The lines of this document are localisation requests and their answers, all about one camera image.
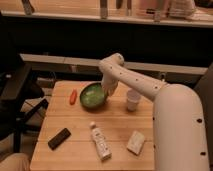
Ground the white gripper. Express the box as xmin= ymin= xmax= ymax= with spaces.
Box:
xmin=101 ymin=76 xmax=118 ymax=96

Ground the green ceramic bowl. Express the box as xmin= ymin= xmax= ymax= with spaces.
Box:
xmin=80 ymin=82 xmax=108 ymax=109

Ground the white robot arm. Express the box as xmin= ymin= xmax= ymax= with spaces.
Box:
xmin=99 ymin=53 xmax=210 ymax=171

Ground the white paper cup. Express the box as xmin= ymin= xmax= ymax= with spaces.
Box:
xmin=126 ymin=89 xmax=141 ymax=111

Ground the wooden table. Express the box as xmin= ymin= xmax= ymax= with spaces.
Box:
xmin=30 ymin=81 xmax=155 ymax=171

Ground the white bottle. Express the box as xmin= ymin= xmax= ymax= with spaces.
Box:
xmin=90 ymin=122 xmax=112 ymax=161

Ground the beige sponge block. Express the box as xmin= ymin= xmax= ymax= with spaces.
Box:
xmin=126 ymin=131 xmax=145 ymax=155

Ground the black rectangular bar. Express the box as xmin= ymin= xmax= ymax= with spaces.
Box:
xmin=48 ymin=128 xmax=71 ymax=150

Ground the black chair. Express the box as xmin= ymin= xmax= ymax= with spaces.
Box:
xmin=0 ymin=12 xmax=48 ymax=153

